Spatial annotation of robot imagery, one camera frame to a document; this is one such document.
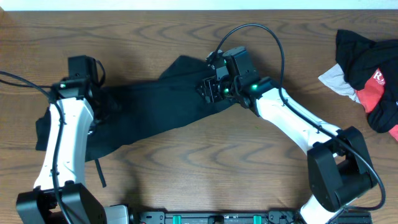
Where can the black pants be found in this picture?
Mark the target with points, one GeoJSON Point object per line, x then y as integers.
{"type": "Point", "coordinates": [141, 110]}

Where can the black red shirt pile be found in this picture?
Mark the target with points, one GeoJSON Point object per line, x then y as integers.
{"type": "Point", "coordinates": [370, 68]}

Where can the grey white cloth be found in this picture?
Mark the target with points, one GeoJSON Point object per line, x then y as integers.
{"type": "Point", "coordinates": [334, 80]}

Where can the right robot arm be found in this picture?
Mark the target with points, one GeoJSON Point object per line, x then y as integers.
{"type": "Point", "coordinates": [339, 165]}

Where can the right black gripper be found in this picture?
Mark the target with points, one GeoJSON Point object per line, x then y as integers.
{"type": "Point", "coordinates": [209, 86]}

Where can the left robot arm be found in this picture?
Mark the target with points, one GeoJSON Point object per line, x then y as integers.
{"type": "Point", "coordinates": [59, 194]}

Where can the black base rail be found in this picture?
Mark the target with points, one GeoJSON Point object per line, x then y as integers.
{"type": "Point", "coordinates": [270, 217]}

